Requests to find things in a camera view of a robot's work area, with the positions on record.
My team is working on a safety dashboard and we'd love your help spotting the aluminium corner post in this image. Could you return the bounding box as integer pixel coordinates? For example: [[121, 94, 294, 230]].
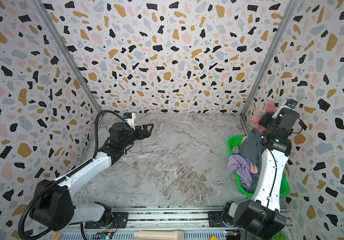
[[31, 1, 101, 113], [241, 0, 299, 120]]

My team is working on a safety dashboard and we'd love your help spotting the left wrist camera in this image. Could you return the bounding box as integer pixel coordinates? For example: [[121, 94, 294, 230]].
[[123, 113, 136, 129]]

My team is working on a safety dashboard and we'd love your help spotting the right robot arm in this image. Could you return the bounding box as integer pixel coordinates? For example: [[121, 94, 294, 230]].
[[222, 107, 299, 240]]

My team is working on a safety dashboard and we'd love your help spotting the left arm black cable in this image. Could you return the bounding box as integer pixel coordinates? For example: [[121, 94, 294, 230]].
[[18, 109, 127, 240]]

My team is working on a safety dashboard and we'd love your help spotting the light peach t-shirt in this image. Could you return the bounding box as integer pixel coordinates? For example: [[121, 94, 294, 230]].
[[251, 163, 259, 174]]

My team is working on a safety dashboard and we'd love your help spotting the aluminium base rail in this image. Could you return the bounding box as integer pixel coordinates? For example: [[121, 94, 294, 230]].
[[43, 206, 253, 240]]

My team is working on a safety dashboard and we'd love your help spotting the left electronics board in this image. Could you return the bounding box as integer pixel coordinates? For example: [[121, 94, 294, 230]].
[[92, 231, 114, 240]]

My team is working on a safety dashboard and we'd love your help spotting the green bubble wrap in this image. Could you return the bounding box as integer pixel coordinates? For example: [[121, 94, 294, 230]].
[[270, 231, 289, 240]]

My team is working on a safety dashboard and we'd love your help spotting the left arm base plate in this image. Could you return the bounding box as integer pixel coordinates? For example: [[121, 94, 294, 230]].
[[84, 212, 129, 230]]

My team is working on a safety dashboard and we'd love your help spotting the beige cylindrical handle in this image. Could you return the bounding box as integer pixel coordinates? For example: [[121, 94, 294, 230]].
[[133, 230, 185, 240]]

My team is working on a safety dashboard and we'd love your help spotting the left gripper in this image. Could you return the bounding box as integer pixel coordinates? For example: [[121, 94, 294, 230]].
[[120, 123, 153, 150]]

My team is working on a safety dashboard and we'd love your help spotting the green plastic laundry basket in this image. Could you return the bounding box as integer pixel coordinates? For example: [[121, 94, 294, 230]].
[[227, 136, 290, 198]]

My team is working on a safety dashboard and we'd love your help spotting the electronics board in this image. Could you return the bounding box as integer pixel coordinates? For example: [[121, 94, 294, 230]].
[[225, 229, 241, 240], [92, 231, 114, 240]]

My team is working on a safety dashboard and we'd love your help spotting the left aluminium corner post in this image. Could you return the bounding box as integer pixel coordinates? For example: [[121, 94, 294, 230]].
[[31, 1, 101, 113]]

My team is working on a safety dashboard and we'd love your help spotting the lavender purple t-shirt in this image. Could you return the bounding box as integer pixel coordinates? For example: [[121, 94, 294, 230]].
[[227, 146, 253, 189]]

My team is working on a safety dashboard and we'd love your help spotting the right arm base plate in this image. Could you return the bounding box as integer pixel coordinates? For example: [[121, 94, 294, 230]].
[[208, 210, 248, 228]]

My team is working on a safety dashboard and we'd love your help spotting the grey blue t-shirt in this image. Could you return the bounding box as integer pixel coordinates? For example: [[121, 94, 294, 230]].
[[239, 128, 265, 193]]

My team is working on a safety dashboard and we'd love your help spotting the right electronics board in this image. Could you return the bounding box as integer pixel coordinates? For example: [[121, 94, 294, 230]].
[[225, 229, 241, 240]]

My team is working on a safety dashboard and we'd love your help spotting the red pink t-shirt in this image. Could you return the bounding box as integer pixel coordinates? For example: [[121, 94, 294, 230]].
[[249, 99, 276, 133]]

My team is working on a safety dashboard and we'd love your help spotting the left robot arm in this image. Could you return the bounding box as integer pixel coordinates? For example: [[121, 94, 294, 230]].
[[28, 122, 154, 231]]

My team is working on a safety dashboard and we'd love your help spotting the right aluminium corner post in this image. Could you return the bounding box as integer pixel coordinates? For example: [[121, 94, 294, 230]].
[[241, 0, 299, 120]]

